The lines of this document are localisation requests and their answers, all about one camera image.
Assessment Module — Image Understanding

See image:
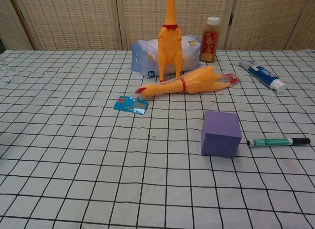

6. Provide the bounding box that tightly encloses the woven folding screen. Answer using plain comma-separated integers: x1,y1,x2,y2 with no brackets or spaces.
0,0,315,52

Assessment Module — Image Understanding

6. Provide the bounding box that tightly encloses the green marker pen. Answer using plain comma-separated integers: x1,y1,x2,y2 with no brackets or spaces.
246,137,311,147

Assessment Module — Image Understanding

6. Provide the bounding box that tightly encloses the checked white tablecloth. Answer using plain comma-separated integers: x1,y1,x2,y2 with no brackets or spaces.
0,50,315,229

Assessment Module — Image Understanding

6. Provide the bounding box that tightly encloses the blue snack packet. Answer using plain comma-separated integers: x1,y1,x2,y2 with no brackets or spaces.
113,95,150,116

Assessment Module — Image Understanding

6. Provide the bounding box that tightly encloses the white tissue pack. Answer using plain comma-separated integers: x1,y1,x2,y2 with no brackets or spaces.
130,33,200,80

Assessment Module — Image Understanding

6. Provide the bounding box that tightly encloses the brown drink bottle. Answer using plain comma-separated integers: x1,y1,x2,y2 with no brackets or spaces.
198,16,220,63

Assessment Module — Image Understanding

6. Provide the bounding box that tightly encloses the standing yellow rubber chicken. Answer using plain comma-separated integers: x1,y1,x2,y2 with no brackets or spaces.
157,0,183,83

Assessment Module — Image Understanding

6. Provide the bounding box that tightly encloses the blue white toothpaste tube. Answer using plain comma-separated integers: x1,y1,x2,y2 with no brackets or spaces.
239,60,286,93

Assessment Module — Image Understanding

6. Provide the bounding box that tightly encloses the lying yellow rubber chicken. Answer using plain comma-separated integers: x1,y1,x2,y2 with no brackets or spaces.
134,65,240,101

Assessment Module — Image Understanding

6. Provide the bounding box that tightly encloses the purple foam cube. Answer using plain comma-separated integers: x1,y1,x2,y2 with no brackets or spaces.
201,110,242,160

